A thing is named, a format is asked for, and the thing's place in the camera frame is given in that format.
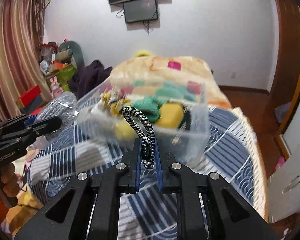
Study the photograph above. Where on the red box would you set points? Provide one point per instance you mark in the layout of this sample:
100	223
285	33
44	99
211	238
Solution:
30	101

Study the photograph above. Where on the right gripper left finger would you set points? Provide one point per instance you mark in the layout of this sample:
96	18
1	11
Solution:
138	164

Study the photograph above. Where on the striped red curtain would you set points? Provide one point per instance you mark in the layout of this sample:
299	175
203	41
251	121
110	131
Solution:
21	34

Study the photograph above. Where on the wall socket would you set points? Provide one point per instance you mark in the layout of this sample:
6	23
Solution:
233	75

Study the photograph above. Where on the left hand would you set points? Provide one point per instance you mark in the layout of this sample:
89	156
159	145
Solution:
10	186

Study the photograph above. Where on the colourful patterned scarf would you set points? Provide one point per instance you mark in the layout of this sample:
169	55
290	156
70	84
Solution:
115	101

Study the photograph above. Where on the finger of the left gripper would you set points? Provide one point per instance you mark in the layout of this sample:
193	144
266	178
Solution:
30	120
46	126

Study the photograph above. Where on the green knitted glove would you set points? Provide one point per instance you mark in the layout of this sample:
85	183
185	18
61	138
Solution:
149	106

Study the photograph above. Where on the pink rabbit toy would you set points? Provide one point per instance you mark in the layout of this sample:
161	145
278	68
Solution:
56	89

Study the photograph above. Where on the yellow sponge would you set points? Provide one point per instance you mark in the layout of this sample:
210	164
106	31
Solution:
171	115

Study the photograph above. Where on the small wall monitor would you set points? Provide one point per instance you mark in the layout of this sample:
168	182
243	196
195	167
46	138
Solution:
140	11

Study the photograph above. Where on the clear plastic storage box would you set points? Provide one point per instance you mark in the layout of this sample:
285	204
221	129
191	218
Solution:
187	146

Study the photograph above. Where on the yellow fuzzy ball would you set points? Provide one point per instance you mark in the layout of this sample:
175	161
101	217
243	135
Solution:
124	131

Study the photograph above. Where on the grey plush toy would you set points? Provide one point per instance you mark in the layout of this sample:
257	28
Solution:
70	52

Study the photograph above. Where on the green cardboard box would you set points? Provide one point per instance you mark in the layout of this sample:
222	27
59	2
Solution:
63	76

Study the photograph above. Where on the colourful fleece blanket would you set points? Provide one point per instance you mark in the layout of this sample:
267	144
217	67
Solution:
184	70

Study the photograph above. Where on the brown wooden door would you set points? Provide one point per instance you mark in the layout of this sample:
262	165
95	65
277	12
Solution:
286	84

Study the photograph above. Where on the dark purple garment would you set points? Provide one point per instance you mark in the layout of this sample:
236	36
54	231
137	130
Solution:
91	76

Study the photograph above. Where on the grey item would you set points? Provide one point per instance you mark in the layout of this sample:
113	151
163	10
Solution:
65	107

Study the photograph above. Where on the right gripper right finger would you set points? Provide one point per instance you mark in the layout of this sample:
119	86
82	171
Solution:
158	166

